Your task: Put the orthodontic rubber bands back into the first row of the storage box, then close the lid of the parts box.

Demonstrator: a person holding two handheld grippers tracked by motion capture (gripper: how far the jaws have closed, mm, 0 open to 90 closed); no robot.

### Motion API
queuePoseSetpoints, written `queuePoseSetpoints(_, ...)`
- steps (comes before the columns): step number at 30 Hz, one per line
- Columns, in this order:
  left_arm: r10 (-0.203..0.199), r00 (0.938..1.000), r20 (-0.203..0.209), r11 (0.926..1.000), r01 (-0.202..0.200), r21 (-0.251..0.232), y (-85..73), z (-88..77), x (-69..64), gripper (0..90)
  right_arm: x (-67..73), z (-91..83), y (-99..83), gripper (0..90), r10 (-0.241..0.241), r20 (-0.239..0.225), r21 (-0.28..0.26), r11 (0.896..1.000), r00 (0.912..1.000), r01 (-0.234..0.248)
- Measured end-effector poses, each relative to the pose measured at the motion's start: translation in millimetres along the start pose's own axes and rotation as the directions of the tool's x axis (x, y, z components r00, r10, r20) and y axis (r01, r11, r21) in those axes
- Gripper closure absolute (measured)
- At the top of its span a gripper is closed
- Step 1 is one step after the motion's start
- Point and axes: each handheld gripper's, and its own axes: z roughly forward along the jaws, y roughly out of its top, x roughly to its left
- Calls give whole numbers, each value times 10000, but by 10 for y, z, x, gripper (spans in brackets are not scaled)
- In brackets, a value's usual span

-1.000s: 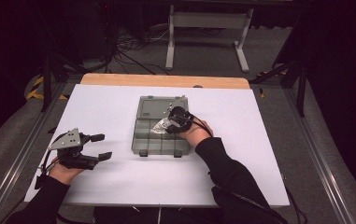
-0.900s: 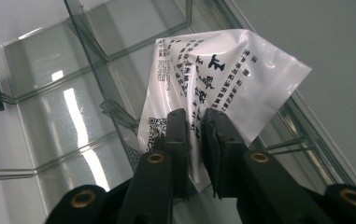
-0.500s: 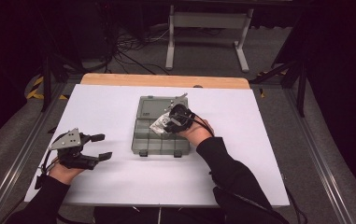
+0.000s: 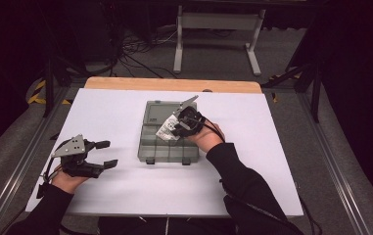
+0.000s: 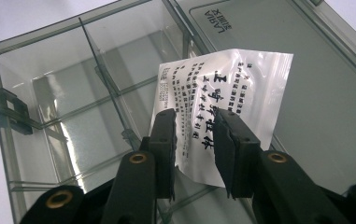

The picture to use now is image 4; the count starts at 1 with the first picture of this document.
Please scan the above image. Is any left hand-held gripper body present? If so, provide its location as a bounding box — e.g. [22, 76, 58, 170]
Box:
[50, 133, 106, 179]

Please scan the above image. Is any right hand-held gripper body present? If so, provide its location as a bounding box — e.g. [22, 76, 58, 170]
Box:
[172, 94, 207, 138]

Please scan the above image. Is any white printed packet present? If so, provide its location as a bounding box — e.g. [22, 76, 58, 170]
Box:
[155, 114, 181, 142]

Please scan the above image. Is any grey translucent compartment storage box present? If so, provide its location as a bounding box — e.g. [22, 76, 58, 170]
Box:
[137, 100, 201, 165]

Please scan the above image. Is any person's right hand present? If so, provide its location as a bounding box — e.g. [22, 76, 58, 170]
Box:
[187, 120, 226, 154]

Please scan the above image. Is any person's left hand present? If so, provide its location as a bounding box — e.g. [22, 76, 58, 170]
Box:
[50, 164, 89, 195]

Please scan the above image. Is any white table board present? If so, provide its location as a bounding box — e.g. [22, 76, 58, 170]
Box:
[25, 87, 304, 218]

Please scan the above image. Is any wooden table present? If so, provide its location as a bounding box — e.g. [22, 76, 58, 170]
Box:
[84, 76, 262, 95]

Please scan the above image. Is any person's dark clothed torso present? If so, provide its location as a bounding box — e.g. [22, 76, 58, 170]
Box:
[97, 216, 238, 235]

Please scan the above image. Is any black tripod stand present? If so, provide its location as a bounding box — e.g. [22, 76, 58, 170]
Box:
[261, 58, 323, 124]

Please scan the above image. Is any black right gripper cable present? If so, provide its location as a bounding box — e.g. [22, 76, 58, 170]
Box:
[202, 116, 305, 235]

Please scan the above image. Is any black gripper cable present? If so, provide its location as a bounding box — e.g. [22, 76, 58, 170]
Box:
[40, 156, 63, 184]
[202, 116, 305, 235]

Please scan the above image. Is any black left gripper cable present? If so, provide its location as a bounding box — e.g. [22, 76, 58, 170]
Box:
[40, 156, 63, 184]

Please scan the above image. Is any aluminium floor rail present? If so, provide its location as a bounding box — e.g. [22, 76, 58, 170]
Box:
[296, 92, 373, 235]
[0, 87, 74, 235]

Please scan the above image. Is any bundle of black floor cables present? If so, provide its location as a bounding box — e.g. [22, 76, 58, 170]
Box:
[109, 27, 179, 79]

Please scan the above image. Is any white metal stand frame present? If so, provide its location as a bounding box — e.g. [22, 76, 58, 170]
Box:
[173, 4, 266, 76]

